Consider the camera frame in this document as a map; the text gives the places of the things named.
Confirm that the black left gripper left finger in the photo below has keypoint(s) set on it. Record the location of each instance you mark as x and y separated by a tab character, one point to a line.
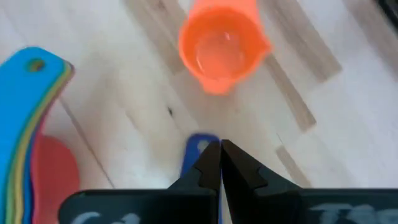
205	174

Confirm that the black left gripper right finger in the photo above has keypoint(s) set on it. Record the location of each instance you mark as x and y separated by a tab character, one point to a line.
245	186

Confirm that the small navy measuring cup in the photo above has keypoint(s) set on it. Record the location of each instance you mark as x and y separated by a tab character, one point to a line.
194	152

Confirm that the orange measuring cup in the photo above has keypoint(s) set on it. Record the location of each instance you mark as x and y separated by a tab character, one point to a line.
220	53

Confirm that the red measuring cup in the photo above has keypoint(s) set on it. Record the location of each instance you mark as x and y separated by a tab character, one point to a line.
56	177

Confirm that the large blue measuring cup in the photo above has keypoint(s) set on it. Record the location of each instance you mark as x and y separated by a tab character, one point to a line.
27	193

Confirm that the yellow measuring cup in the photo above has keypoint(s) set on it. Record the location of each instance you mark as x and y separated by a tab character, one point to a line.
18	193

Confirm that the green measuring cup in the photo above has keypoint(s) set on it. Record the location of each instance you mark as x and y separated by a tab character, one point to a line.
11	193

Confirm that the light blue measuring cup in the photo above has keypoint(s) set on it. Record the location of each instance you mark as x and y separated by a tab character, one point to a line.
21	87

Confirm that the black aluminium table frame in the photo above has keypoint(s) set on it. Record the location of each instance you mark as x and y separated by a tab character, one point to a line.
392	6

